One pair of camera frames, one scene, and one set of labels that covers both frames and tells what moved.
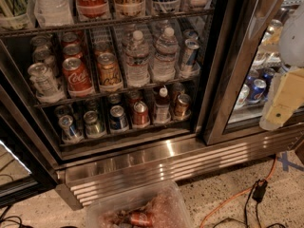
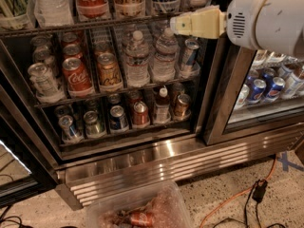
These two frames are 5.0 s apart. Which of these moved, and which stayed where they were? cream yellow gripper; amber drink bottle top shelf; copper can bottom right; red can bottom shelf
Moved: cream yellow gripper
Stayed: red can bottom shelf; amber drink bottle top shelf; copper can bottom right
